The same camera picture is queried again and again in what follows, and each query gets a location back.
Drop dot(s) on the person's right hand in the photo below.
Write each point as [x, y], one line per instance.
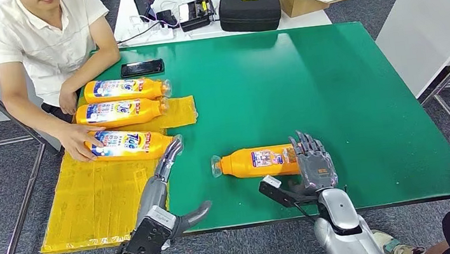
[78, 140]

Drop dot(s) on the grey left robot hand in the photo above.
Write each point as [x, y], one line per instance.
[154, 197]

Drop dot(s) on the person's left hand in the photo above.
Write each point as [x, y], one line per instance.
[68, 99]

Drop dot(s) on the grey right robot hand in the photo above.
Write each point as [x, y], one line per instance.
[316, 164]

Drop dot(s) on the orange detergent bottle clear cap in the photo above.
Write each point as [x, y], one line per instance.
[254, 163]
[134, 147]
[127, 89]
[122, 114]

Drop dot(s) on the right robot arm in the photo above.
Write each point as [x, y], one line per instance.
[342, 223]

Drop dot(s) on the yellow taped mat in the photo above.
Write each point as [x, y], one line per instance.
[89, 200]

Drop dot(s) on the black smartphone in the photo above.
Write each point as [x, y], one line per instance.
[142, 68]

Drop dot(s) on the white power strip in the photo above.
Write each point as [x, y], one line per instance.
[159, 35]

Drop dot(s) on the black tablet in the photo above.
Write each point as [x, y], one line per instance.
[145, 1]

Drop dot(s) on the black power adapter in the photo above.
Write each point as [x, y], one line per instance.
[167, 19]

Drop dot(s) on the black charger device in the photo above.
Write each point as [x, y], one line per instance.
[195, 16]

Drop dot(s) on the black carrying case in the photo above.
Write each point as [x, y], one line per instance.
[250, 11]

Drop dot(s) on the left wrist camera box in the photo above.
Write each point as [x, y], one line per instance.
[148, 236]

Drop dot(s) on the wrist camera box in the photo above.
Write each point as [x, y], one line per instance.
[148, 236]
[279, 189]

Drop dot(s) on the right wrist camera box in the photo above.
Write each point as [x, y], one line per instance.
[279, 189]

